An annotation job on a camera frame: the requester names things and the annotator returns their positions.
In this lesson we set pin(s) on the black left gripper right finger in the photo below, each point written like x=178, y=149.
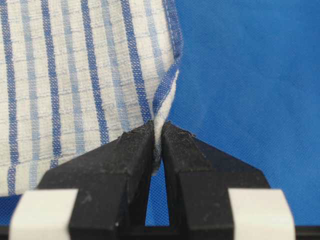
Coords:
x=215, y=196

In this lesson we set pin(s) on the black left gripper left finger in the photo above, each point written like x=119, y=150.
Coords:
x=90, y=196

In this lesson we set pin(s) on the white blue-striped towel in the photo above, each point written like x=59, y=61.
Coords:
x=76, y=74

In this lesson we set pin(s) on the blue table cloth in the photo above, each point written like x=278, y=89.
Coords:
x=249, y=84

